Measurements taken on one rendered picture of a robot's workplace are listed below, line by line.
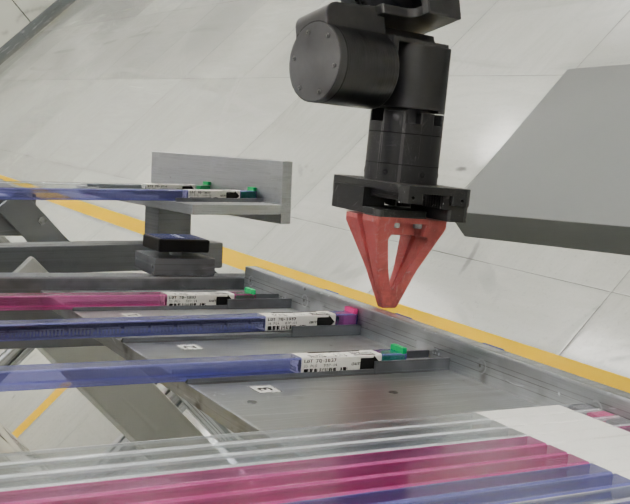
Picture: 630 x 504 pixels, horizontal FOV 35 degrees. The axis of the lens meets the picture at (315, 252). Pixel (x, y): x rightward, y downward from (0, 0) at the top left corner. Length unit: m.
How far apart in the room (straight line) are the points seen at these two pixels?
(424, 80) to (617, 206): 0.27
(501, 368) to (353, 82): 0.22
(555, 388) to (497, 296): 1.39
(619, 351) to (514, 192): 0.73
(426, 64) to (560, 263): 1.25
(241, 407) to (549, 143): 0.63
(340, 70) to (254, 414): 0.27
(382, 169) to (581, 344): 1.07
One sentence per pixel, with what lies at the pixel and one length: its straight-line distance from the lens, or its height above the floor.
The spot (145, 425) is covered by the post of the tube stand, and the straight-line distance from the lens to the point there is 1.17.
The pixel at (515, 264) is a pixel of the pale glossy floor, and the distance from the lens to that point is 2.05.
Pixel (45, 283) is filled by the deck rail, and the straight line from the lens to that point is 0.88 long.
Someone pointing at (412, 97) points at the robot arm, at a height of 0.84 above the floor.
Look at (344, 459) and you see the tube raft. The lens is 0.45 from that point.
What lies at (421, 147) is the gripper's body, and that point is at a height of 0.80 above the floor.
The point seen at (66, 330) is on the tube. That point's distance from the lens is 0.69.
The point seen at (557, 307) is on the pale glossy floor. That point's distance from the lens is 1.89.
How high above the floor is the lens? 1.13
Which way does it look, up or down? 26 degrees down
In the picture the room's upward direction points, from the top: 38 degrees counter-clockwise
